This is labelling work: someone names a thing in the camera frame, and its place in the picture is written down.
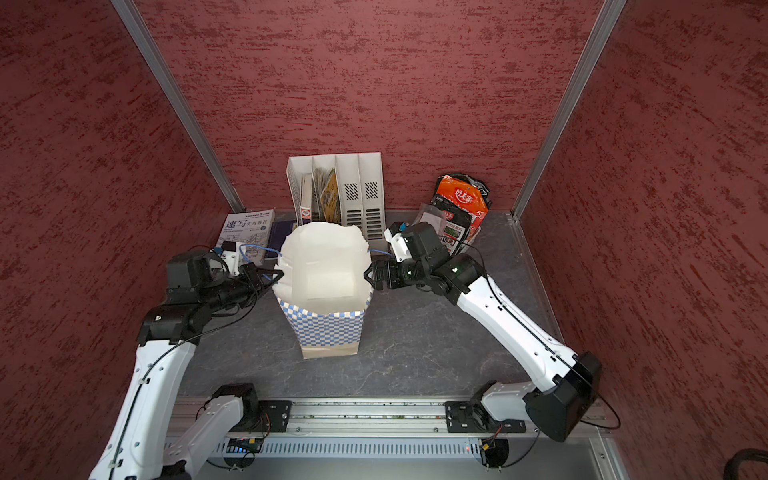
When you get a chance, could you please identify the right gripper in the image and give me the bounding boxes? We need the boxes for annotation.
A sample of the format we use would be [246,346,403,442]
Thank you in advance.
[366,255,432,289]

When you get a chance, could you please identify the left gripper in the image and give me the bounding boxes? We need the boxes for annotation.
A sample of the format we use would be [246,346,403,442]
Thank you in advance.
[199,262,284,312]

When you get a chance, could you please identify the checkered paper bag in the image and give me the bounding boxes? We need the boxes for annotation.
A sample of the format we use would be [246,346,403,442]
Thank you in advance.
[273,222,373,360]

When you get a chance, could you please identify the clear brown condiment packet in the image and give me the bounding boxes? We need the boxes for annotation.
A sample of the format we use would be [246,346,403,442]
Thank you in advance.
[413,203,446,235]

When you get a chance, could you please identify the black red condiment packet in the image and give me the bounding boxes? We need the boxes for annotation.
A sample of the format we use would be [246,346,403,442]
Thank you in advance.
[430,195,472,240]

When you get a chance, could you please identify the orange red condiment packet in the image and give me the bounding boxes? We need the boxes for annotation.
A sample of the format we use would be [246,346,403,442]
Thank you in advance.
[430,173,492,240]

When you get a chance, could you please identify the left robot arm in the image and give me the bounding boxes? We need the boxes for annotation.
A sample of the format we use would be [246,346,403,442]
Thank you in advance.
[90,248,283,479]

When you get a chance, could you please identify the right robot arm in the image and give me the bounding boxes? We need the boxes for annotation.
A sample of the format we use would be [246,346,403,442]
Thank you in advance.
[364,222,603,442]

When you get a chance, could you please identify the white sketch book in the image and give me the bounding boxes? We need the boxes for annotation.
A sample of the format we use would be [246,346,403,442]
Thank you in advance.
[215,209,275,265]

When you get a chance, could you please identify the dark blue book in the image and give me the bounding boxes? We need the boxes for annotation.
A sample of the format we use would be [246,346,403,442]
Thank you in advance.
[268,220,297,251]

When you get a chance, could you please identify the yellow comic book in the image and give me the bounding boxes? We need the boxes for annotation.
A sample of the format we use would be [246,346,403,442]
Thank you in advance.
[313,168,341,224]

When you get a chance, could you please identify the white plastic basket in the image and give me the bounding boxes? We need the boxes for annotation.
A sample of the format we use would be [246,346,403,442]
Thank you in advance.
[410,222,474,256]

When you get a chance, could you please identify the white file organizer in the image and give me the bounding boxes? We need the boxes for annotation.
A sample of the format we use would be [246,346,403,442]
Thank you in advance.
[286,152,385,248]

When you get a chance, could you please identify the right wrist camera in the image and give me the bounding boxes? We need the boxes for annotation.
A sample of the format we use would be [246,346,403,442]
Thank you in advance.
[384,222,411,262]

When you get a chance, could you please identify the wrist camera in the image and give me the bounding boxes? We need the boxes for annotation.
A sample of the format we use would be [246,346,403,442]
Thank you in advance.
[384,222,411,262]
[220,240,241,277]

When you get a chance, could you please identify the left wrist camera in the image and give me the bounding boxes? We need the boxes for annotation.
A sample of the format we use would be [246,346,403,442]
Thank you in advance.
[220,240,241,277]

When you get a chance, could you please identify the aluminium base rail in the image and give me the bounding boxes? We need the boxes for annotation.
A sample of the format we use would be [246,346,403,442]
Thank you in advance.
[167,397,610,439]

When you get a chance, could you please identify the left metal corner post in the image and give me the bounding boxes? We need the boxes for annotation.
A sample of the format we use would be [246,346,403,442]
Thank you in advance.
[111,0,246,213]

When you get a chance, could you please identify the metal corner post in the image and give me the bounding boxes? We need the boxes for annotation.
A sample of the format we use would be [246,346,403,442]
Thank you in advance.
[111,0,246,213]
[512,0,626,224]

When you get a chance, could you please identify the right metal corner post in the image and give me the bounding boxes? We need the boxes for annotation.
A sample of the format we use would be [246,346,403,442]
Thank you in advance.
[512,0,626,224]

